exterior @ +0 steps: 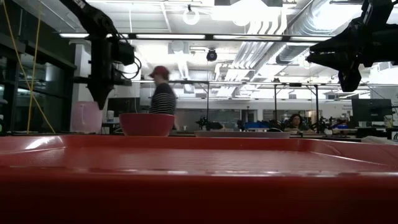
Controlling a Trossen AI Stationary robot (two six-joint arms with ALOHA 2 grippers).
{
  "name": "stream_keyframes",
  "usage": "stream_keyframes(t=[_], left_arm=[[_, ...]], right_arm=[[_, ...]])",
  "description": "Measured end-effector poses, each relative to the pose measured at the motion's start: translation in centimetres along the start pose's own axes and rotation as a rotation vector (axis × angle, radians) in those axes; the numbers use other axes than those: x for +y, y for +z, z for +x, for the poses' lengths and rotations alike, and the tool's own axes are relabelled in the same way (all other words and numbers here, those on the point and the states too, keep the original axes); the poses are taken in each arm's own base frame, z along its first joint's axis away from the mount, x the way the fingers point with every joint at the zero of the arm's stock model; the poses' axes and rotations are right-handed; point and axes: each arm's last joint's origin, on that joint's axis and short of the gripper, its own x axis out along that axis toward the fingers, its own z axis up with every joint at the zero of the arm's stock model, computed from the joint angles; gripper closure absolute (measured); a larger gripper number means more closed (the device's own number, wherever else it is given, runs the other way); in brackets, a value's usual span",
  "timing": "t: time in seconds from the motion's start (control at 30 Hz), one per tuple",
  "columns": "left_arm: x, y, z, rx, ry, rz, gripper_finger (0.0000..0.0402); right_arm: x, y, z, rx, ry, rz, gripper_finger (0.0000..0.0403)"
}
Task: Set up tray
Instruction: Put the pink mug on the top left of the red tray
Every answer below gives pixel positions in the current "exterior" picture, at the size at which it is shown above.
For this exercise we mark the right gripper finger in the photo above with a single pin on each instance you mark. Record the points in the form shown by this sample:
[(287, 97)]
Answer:
[(335, 54), (350, 81)]

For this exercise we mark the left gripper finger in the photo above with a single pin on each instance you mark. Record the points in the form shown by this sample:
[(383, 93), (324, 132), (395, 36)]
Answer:
[(101, 96)]

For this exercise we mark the light pink ribbed mug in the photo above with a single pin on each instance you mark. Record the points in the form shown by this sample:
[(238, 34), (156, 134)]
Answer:
[(85, 118)]

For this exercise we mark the pink plastic bowl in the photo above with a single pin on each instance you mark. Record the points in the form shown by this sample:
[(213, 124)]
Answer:
[(146, 124)]

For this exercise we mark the beige cloth napkin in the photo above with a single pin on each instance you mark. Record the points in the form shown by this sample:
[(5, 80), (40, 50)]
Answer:
[(381, 140)]

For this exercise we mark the lavender plastic plate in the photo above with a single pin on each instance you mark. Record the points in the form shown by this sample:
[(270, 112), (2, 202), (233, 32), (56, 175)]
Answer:
[(242, 134)]

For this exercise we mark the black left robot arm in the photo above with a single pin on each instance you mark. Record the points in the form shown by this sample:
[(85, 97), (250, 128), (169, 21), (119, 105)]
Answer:
[(93, 18)]

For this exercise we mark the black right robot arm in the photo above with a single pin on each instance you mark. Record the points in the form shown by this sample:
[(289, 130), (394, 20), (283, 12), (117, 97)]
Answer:
[(384, 31)]

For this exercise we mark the red plastic tray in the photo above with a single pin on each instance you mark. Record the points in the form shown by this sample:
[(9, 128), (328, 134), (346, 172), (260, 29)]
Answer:
[(199, 186)]

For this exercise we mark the white paper cup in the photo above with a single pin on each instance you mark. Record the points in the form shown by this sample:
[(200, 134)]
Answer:
[(110, 116)]

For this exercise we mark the black computer monitor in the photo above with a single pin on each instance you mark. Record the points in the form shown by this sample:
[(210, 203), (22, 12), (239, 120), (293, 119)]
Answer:
[(371, 110), (124, 105)]

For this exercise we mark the person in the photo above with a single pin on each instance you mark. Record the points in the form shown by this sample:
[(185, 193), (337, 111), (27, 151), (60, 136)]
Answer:
[(163, 96), (296, 123)]

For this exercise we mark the overhead light bar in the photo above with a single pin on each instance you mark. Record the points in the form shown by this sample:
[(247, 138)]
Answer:
[(171, 36)]

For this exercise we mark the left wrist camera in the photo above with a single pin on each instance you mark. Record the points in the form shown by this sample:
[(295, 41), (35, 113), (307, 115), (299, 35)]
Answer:
[(126, 53)]

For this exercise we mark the black background rig frame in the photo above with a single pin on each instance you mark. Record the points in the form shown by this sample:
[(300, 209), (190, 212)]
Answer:
[(317, 102)]

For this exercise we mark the black overhead camera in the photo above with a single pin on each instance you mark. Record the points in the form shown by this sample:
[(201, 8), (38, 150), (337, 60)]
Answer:
[(211, 55)]

